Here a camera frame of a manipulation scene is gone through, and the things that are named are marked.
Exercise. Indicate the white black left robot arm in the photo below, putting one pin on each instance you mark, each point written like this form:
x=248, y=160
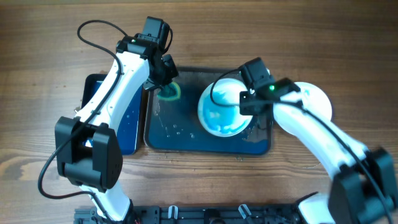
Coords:
x=88, y=152

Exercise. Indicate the green yellow sponge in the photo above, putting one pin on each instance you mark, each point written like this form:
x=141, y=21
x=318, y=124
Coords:
x=170, y=92

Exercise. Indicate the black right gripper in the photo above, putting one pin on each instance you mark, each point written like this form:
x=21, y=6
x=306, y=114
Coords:
x=246, y=110

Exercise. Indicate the large dark metal tray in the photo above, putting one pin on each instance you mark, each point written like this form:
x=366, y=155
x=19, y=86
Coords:
x=175, y=126

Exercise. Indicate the white plate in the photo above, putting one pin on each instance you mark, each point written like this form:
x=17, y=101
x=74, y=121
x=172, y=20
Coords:
x=218, y=108
x=313, y=99

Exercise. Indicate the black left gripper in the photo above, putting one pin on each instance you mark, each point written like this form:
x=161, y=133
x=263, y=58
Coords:
x=173, y=71

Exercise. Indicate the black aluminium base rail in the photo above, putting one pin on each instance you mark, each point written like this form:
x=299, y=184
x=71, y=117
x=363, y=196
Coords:
x=266, y=214

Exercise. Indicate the small black water tray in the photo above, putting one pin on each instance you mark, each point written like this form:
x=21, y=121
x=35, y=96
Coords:
x=129, y=132

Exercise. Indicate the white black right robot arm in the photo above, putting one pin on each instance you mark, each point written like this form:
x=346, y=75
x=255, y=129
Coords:
x=363, y=188

